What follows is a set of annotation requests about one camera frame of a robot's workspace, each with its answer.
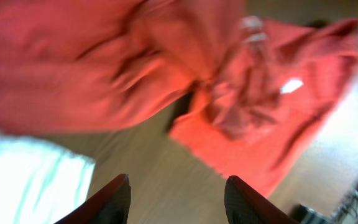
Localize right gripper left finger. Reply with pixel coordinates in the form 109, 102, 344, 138
56, 174, 131, 224

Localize aluminium frame rail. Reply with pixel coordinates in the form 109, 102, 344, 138
290, 205, 332, 224

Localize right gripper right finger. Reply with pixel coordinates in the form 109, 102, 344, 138
224, 175, 298, 224

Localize white printed t-shirt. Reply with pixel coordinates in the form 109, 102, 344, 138
0, 134, 96, 223

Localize red t-shirt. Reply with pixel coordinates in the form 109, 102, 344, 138
0, 0, 358, 196

